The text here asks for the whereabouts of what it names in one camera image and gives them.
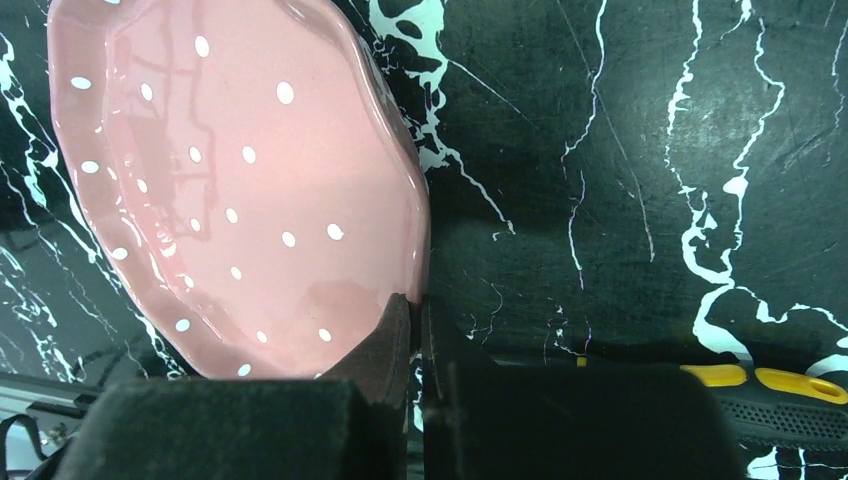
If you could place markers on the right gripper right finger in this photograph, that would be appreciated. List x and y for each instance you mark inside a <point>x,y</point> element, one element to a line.
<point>484,420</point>

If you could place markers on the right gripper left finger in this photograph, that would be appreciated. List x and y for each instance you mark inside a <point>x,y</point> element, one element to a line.
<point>350,423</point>

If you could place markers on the pink dotted plate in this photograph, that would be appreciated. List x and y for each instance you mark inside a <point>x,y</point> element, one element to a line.
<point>247,172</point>

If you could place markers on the black yellow screwdriver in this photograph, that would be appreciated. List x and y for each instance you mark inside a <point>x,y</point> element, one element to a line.
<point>762,397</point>

